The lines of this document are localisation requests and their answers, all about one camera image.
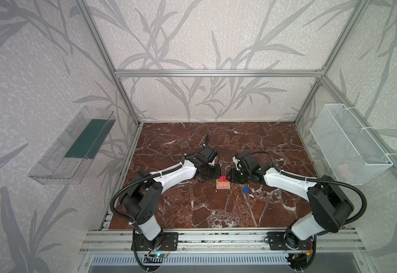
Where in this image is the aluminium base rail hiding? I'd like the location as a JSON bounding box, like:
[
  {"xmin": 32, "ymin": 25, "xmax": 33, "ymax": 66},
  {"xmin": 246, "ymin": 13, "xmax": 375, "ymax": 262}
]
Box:
[{"xmin": 79, "ymin": 228, "xmax": 366, "ymax": 254}]

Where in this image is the aluminium frame crossbar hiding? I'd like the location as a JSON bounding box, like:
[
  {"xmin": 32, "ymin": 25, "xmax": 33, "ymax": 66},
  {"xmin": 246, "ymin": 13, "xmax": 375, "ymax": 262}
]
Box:
[{"xmin": 114, "ymin": 69, "xmax": 322, "ymax": 78}]

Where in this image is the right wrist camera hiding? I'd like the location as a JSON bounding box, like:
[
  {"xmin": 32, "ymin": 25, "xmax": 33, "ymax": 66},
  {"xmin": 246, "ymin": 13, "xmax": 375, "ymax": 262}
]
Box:
[{"xmin": 232, "ymin": 156, "xmax": 239, "ymax": 168}]

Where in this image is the pink item in basket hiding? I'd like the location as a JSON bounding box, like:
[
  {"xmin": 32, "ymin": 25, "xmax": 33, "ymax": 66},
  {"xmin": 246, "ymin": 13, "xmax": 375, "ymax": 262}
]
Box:
[{"xmin": 337, "ymin": 164, "xmax": 354, "ymax": 180}]

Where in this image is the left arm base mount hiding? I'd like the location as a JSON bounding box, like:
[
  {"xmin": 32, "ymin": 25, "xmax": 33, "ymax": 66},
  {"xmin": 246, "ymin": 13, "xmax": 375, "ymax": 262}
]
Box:
[{"xmin": 131, "ymin": 232, "xmax": 179, "ymax": 251}]

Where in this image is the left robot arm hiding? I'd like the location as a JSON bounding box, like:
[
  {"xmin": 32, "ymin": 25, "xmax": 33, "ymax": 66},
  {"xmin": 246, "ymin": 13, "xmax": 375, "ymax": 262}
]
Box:
[{"xmin": 109, "ymin": 146, "xmax": 221, "ymax": 242}]

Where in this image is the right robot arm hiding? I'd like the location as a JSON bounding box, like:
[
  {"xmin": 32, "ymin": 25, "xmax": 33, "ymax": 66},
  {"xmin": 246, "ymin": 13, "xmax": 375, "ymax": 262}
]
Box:
[{"xmin": 228, "ymin": 152, "xmax": 368, "ymax": 245}]

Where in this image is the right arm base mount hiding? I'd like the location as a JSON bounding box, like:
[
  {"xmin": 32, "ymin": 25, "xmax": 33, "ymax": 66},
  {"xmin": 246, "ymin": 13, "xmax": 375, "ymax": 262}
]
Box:
[{"xmin": 264, "ymin": 232, "xmax": 314, "ymax": 251}]

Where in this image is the clear plastic wall tray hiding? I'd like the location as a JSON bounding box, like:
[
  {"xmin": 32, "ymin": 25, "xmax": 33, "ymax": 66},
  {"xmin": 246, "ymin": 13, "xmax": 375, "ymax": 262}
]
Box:
[{"xmin": 28, "ymin": 106, "xmax": 116, "ymax": 185}]

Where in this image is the white wire basket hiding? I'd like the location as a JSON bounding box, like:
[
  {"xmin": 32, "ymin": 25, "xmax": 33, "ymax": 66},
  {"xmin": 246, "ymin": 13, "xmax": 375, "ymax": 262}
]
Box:
[{"xmin": 311, "ymin": 104, "xmax": 394, "ymax": 185}]

